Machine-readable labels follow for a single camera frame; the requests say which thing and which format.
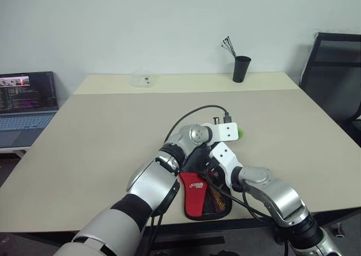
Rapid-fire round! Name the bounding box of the open laptop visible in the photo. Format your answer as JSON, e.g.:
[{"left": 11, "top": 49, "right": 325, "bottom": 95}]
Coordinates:
[{"left": 0, "top": 70, "right": 60, "bottom": 150}]

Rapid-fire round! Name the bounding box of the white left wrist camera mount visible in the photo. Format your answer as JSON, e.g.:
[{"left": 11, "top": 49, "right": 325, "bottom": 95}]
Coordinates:
[{"left": 202, "top": 121, "right": 240, "bottom": 142}]

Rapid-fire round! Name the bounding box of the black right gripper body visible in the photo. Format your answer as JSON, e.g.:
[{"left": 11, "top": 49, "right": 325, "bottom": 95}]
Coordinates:
[{"left": 203, "top": 161, "right": 225, "bottom": 183}]

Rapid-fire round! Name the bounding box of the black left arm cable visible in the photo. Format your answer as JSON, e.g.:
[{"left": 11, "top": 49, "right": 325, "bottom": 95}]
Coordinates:
[{"left": 149, "top": 104, "right": 234, "bottom": 256}]

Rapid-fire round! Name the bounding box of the clear plastic box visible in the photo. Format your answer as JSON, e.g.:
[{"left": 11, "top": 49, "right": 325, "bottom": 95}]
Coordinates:
[{"left": 130, "top": 73, "right": 156, "bottom": 89}]

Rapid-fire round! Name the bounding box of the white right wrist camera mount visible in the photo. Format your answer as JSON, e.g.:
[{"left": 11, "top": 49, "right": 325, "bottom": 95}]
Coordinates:
[{"left": 209, "top": 142, "right": 244, "bottom": 190}]

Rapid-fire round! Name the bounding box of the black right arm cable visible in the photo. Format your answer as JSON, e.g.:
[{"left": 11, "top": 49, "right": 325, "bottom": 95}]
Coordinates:
[{"left": 200, "top": 167, "right": 286, "bottom": 232}]

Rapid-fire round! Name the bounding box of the table tennis paddle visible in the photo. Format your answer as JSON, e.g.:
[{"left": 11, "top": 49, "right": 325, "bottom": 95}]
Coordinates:
[{"left": 210, "top": 187, "right": 228, "bottom": 213}]

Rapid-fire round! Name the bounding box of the black mesh office chair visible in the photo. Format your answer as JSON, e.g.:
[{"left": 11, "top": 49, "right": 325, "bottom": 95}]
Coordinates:
[{"left": 298, "top": 32, "right": 361, "bottom": 147}]

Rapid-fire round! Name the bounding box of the white side table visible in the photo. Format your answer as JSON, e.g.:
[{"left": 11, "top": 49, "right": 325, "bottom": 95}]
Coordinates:
[{"left": 0, "top": 145, "right": 29, "bottom": 158}]

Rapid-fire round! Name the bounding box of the black table frame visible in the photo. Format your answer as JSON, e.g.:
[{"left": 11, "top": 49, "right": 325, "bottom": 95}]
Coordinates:
[{"left": 36, "top": 208, "right": 354, "bottom": 247}]

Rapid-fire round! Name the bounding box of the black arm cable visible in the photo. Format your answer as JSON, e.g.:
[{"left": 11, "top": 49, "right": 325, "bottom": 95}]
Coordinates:
[
  {"left": 149, "top": 104, "right": 234, "bottom": 256},
  {"left": 200, "top": 167, "right": 286, "bottom": 232}
]

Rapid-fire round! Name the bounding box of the black plastic cup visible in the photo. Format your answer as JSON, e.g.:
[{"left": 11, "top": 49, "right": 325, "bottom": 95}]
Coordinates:
[{"left": 232, "top": 55, "right": 252, "bottom": 84}]

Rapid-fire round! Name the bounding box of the small silver grey object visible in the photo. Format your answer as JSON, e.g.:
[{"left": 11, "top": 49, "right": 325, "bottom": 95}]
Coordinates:
[{"left": 333, "top": 222, "right": 346, "bottom": 239}]

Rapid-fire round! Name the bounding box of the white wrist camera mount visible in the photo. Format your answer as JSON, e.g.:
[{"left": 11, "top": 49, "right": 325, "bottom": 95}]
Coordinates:
[
  {"left": 209, "top": 142, "right": 244, "bottom": 190},
  {"left": 202, "top": 121, "right": 240, "bottom": 142}
]

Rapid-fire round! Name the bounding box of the red black mesh pouch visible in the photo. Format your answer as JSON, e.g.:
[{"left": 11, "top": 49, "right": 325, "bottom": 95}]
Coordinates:
[{"left": 177, "top": 144, "right": 234, "bottom": 221}]

